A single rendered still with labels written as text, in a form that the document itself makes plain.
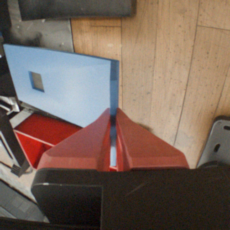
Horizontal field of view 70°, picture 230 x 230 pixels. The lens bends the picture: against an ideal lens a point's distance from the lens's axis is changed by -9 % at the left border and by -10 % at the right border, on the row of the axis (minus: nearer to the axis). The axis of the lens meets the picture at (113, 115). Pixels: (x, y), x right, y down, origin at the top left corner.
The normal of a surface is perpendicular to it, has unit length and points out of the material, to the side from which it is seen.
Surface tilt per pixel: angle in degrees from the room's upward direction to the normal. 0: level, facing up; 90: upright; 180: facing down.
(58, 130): 90
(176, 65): 0
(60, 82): 6
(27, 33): 0
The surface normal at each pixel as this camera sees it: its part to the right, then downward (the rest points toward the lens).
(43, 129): -0.04, -0.81
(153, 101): -0.41, 0.54
